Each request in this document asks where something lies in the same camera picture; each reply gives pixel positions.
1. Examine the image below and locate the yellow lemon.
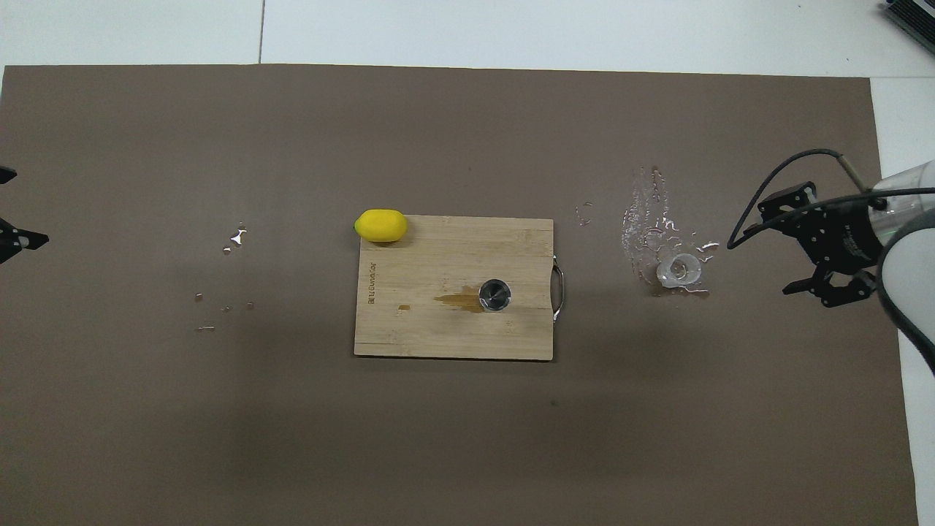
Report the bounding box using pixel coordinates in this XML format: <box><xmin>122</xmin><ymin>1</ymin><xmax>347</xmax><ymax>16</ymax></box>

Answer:
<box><xmin>354</xmin><ymin>209</ymin><xmax>409</xmax><ymax>244</ymax></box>

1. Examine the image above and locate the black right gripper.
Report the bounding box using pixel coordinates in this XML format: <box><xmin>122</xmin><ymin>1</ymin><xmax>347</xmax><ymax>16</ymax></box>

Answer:
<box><xmin>757</xmin><ymin>182</ymin><xmax>885</xmax><ymax>308</ymax></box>

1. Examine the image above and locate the wooden cutting board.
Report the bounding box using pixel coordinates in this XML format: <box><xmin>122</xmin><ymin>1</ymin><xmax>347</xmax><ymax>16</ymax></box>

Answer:
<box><xmin>354</xmin><ymin>215</ymin><xmax>565</xmax><ymax>362</ymax></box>

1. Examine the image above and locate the clear plastic cup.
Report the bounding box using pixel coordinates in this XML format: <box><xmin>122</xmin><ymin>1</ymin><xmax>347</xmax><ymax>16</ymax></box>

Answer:
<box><xmin>655</xmin><ymin>252</ymin><xmax>703</xmax><ymax>289</ymax></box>

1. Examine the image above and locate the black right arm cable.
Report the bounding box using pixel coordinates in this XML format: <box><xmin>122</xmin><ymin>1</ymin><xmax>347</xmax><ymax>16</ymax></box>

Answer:
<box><xmin>726</xmin><ymin>148</ymin><xmax>935</xmax><ymax>251</ymax></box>

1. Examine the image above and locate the steel double jigger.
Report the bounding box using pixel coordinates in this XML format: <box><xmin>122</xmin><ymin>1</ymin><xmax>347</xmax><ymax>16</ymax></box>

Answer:
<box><xmin>478</xmin><ymin>278</ymin><xmax>513</xmax><ymax>313</ymax></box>

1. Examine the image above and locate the dark grey ribbed device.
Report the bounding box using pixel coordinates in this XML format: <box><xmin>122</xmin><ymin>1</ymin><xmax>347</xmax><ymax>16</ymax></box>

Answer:
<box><xmin>879</xmin><ymin>0</ymin><xmax>935</xmax><ymax>54</ymax></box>

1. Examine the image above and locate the brown table mat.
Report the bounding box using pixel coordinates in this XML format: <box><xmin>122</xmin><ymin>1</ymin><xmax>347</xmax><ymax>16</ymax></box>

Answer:
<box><xmin>0</xmin><ymin>64</ymin><xmax>920</xmax><ymax>526</ymax></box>

